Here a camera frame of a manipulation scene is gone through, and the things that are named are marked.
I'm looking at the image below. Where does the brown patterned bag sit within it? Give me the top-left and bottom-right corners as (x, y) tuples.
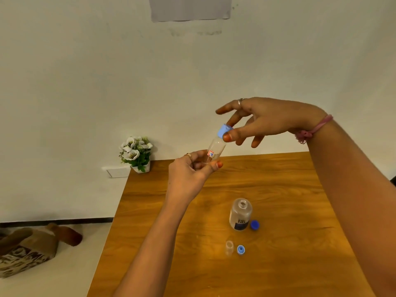
(0, 223), (83, 279)

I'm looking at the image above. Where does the person's right forearm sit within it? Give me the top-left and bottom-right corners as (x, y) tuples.
(306, 119), (396, 297)

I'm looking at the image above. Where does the person's left hand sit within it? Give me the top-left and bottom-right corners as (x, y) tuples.
(165, 150), (224, 208)

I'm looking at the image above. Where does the large clear solution bottle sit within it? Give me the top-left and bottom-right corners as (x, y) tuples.
(229, 198), (253, 231)

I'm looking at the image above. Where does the white printed paper sheet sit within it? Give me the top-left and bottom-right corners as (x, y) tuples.
(148, 0), (233, 23)

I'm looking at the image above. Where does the pink wrist bracelet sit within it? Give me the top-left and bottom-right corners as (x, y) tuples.
(294, 114), (334, 145)

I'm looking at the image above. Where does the person's right hand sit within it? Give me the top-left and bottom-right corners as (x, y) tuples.
(215, 97), (329, 149)

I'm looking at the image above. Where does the white flower potted plant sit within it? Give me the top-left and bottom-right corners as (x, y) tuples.
(118, 136), (154, 174)

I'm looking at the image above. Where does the person's left forearm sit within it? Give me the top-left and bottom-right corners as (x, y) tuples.
(113, 198), (198, 297)

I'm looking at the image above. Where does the white wall socket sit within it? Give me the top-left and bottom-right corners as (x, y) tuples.
(102, 165), (132, 179)

